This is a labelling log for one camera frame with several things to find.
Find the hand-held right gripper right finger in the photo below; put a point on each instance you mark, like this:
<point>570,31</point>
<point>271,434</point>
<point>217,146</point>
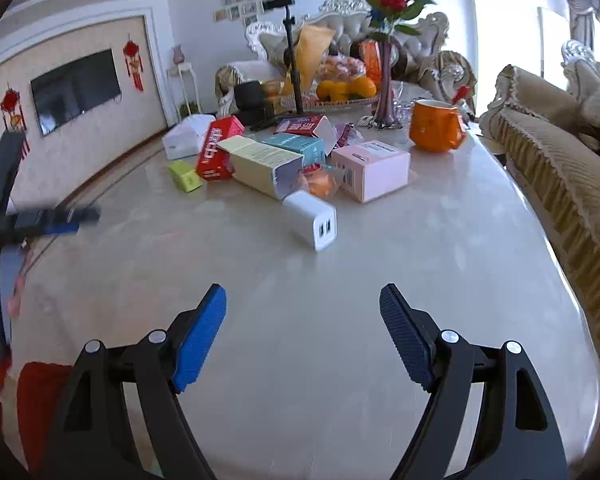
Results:
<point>405,340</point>

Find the black phone tripod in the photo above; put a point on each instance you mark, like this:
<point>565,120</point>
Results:
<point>292,60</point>

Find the purple glass vase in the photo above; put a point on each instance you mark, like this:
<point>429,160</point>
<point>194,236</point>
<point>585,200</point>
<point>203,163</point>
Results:
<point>387,85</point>

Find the red hanging knot ornament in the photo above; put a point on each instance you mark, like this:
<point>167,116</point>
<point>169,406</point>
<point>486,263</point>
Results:
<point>132,57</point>
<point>12,110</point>

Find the teal box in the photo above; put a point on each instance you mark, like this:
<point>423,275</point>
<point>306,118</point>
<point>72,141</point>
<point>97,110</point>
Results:
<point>292,147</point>

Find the black cylinder speaker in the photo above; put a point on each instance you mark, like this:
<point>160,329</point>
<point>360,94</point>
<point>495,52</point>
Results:
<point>250,100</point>

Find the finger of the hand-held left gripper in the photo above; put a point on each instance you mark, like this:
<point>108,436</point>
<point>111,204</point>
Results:
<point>55,222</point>
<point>2,175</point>

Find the window curtain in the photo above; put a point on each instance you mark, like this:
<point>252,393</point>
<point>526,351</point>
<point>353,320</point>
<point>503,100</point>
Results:
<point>585,25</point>

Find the fruit tray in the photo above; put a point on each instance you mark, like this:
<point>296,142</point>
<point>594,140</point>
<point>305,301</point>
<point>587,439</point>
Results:
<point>330,104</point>

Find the yellow paper bag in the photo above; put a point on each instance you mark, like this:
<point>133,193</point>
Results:
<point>312,50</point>

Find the white plant stand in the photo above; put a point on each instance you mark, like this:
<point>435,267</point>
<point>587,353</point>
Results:
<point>182,85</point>

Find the pink box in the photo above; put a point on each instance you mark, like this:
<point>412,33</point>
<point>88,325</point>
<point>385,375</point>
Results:
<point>372,170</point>

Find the orange fruit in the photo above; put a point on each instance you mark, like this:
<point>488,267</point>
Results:
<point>324,91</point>
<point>362,87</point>
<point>340,92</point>

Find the ornate white table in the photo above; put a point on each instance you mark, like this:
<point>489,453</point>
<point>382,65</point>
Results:
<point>305,270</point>

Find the small yellow green box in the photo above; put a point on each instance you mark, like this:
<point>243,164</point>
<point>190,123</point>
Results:
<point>185,176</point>

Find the red and white box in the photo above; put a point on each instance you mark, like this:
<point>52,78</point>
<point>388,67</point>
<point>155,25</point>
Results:
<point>305,126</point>

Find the pale yellow long box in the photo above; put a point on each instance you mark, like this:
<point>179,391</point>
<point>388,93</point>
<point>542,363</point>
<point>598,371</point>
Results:
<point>260,165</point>

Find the orange mug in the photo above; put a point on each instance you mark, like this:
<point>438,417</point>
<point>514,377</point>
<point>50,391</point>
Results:
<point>432,125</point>

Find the small pink vase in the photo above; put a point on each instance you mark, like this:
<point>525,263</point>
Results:
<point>178,54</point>

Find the plain white box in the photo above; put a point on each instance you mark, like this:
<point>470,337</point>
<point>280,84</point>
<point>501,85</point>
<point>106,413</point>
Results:
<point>185,135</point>

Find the black television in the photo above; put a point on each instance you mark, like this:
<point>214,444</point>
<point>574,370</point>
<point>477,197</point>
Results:
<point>75,90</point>

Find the orange in plastic wrap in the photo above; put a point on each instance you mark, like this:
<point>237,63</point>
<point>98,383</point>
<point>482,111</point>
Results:
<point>320,182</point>

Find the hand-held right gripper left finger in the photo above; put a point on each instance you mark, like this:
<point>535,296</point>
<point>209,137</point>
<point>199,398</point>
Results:
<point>200,345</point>

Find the white box with two holes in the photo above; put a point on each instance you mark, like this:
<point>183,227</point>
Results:
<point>310,220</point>

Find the beige covered sofa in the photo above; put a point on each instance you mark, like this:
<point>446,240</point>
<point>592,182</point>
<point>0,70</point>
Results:
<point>555,160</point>

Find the beige covered chair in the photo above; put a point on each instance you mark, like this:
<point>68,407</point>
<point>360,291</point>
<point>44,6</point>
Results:
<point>445,75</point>

